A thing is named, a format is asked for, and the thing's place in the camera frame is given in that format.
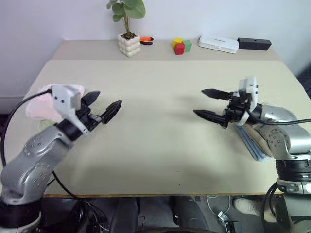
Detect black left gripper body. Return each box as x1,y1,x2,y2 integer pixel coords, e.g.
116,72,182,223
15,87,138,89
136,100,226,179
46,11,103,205
77,105,103,133

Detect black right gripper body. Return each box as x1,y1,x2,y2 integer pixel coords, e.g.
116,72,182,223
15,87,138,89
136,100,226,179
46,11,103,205
221,90,246,129

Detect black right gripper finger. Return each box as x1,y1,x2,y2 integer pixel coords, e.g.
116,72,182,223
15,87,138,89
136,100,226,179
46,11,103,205
201,88,232,101
193,109,226,127

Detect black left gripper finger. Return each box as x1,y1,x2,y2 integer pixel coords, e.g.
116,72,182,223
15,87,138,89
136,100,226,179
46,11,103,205
100,99,123,125
81,91,102,108

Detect pink towel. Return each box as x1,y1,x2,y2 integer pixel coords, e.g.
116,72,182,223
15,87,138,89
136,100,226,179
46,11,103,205
25,83,86,124

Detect white flat box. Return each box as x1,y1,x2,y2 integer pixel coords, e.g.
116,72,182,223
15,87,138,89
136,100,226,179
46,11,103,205
197,34,240,54

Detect green wooden cube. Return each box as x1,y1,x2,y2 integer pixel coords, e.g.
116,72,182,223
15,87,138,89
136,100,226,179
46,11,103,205
182,39,193,53

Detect red wooden cube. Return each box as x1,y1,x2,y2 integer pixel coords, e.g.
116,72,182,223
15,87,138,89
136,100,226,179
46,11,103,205
174,43,186,56

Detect black rectangular box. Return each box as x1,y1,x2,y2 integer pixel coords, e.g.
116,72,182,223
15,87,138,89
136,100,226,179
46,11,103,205
237,37,272,51

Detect green plant in white pot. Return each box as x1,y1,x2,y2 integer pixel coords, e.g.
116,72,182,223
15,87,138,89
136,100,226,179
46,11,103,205
106,0,147,58

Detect black chair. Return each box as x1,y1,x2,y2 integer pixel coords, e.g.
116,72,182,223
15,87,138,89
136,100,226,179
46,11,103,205
296,63,311,100

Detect orange and black pliers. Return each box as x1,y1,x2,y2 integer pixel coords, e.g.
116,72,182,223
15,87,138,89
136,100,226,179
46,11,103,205
139,36,155,46

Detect white shoe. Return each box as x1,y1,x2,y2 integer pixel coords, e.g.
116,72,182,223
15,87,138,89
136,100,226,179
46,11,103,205
233,197,266,218

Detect dark rounded shape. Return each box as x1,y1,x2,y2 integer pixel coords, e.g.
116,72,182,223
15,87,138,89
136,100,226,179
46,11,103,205
109,197,141,233
171,195,210,233

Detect metal clamp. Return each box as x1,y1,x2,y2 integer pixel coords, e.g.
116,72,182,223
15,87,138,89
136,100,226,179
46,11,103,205
217,210,230,224

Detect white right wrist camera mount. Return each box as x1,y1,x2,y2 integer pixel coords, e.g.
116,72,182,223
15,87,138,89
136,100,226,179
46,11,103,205
237,76,259,126

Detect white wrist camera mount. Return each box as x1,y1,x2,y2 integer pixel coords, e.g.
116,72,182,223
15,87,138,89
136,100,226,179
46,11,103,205
237,76,259,126
51,85,88,135

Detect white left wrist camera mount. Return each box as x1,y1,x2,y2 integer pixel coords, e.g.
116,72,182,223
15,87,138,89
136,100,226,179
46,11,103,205
51,85,88,135

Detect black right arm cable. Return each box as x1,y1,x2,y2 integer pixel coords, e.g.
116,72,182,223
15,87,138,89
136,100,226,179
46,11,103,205
244,109,311,126

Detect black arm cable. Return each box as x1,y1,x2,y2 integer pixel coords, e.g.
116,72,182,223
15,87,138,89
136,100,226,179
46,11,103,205
0,89,53,168
244,109,311,126

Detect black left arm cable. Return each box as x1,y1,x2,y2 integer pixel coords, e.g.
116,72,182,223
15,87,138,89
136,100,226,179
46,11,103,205
0,89,53,168

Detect white floor cable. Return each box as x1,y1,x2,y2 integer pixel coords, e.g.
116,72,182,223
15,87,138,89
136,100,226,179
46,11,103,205
206,194,231,216

